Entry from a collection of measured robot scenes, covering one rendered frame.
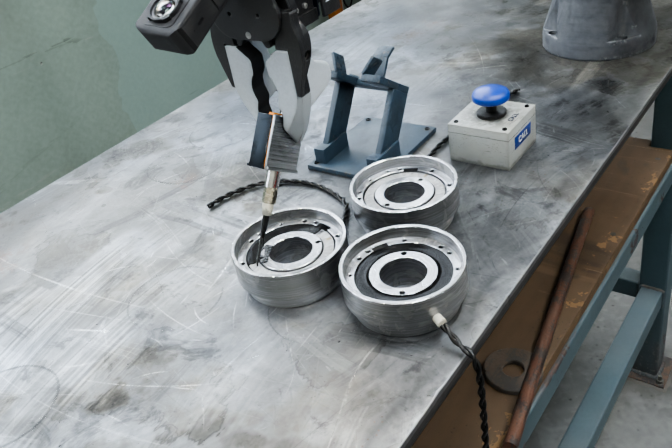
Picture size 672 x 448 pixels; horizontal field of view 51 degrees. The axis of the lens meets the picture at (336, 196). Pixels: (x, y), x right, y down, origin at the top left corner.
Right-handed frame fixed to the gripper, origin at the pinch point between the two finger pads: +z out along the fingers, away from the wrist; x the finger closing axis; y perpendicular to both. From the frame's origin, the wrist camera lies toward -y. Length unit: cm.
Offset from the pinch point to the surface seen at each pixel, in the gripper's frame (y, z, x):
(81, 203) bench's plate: -3.5, 12.9, 31.3
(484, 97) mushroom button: 21.7, 5.9, -9.1
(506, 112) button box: 23.7, 8.5, -10.6
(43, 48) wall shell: 67, 31, 152
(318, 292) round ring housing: -5.7, 12.0, -5.8
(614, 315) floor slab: 88, 94, -6
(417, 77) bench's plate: 38.9, 13.3, 9.5
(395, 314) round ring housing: -7.2, 9.9, -14.8
